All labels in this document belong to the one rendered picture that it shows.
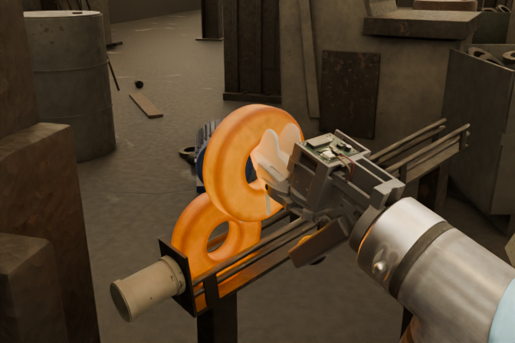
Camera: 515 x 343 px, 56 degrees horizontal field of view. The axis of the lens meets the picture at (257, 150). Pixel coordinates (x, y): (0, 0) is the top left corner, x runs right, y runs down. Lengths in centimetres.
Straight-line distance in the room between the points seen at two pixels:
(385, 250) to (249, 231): 35
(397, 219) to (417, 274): 5
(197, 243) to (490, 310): 42
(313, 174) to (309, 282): 141
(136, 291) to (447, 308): 41
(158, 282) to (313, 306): 114
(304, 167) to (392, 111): 235
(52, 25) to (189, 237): 241
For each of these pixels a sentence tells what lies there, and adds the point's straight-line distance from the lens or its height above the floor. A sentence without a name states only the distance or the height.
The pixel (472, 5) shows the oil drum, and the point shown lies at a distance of 504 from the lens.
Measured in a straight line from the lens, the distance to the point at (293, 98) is 304.
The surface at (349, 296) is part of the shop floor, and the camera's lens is 186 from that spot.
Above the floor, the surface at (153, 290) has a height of 68.
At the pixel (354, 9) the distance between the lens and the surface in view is 284.
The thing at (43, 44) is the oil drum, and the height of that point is 73.
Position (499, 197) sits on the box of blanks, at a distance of 233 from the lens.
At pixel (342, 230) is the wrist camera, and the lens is 52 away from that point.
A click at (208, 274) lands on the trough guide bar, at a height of 68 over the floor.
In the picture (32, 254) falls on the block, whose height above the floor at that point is 80.
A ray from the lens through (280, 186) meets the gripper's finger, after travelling 56.
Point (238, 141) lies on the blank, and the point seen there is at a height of 90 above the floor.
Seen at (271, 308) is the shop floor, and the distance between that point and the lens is 178.
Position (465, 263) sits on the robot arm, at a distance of 47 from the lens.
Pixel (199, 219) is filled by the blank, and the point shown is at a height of 76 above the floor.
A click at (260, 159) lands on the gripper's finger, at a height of 88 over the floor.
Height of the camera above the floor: 109
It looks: 20 degrees down
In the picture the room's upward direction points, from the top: straight up
